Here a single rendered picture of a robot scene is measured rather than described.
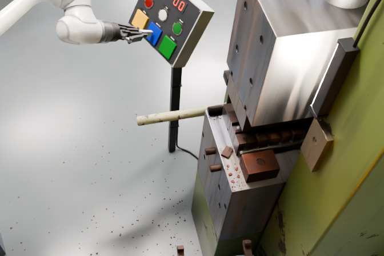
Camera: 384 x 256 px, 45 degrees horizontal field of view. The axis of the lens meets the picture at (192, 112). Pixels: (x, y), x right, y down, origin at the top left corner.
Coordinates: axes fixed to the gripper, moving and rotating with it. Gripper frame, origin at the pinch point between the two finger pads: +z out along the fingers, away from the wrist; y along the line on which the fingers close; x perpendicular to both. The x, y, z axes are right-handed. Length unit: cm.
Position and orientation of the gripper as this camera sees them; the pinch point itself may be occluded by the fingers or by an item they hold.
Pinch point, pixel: (144, 34)
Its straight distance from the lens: 199.5
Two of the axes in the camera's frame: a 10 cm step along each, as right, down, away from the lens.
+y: 6.2, 6.4, -4.5
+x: 4.5, -7.6, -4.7
